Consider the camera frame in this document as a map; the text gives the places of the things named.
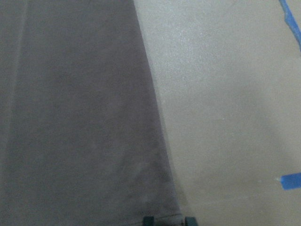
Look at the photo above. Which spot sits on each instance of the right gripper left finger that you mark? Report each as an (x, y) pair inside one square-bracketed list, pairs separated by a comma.
[(148, 221)]

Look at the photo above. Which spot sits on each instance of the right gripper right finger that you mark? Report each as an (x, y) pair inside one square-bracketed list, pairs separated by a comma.
[(190, 221)]

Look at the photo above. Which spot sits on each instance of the dark brown t-shirt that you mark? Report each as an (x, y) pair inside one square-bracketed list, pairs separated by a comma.
[(81, 142)]

